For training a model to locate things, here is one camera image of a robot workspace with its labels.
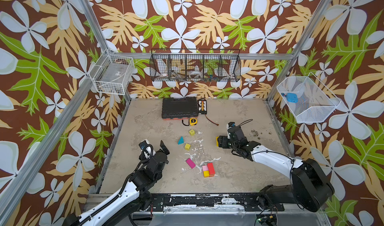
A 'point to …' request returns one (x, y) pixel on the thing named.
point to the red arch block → (211, 169)
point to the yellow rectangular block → (206, 173)
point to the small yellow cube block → (187, 146)
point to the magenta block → (191, 164)
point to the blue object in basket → (292, 97)
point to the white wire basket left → (111, 74)
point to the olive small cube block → (192, 132)
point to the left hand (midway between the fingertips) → (155, 144)
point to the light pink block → (204, 168)
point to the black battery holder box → (202, 107)
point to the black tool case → (178, 108)
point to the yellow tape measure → (193, 121)
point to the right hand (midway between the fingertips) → (221, 138)
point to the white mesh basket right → (314, 105)
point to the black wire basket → (195, 65)
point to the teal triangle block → (181, 140)
